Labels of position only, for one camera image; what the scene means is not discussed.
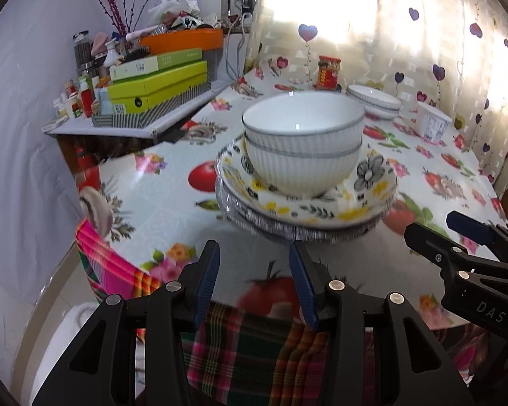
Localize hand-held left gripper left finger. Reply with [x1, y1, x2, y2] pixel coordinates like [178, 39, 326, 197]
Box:
[31, 240, 221, 406]

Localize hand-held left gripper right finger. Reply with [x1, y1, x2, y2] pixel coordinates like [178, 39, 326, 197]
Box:
[289, 241, 477, 406]

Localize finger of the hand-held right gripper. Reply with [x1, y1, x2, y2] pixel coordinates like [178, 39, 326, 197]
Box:
[446, 210, 508, 263]
[404, 222, 508, 277]

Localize floral ceramic plate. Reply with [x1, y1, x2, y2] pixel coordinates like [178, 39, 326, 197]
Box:
[216, 133, 399, 226]

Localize white ribbed bowl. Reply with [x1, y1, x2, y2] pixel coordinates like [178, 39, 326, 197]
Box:
[243, 133, 362, 197]
[241, 90, 366, 157]

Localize plaid cloth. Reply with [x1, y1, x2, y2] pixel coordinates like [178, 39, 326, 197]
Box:
[75, 218, 483, 406]

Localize vegetable-print tablecloth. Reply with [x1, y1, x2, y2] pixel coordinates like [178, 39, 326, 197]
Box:
[78, 65, 508, 335]

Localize white plastic tub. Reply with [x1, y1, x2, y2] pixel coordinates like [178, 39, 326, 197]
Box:
[416, 101, 451, 142]

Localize striped storage box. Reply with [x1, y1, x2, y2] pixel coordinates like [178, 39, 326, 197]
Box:
[91, 80, 212, 130]

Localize red-lidded sauce jar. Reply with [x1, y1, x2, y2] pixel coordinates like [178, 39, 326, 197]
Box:
[315, 55, 341, 91]

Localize cluster of small bottles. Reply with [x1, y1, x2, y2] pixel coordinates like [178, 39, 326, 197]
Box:
[53, 74, 111, 121]

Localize flat sage green box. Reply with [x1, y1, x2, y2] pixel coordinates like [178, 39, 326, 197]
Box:
[109, 48, 204, 82]

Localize black hairbrush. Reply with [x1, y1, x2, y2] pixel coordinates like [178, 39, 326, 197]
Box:
[119, 46, 151, 64]

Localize orange box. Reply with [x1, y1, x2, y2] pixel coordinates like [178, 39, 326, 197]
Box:
[140, 29, 224, 55]

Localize heart-print curtain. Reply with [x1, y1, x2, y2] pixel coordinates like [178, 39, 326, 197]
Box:
[243, 0, 508, 187]

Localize dark glass jar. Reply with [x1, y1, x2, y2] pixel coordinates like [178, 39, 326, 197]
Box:
[73, 30, 94, 70]

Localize pile of plastic packets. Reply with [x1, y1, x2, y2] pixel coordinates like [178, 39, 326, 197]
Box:
[146, 0, 225, 32]

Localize red decorative branches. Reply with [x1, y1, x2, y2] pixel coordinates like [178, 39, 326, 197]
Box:
[74, 0, 170, 37]

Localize white cable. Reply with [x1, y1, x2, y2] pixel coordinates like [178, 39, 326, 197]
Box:
[224, 13, 255, 81]

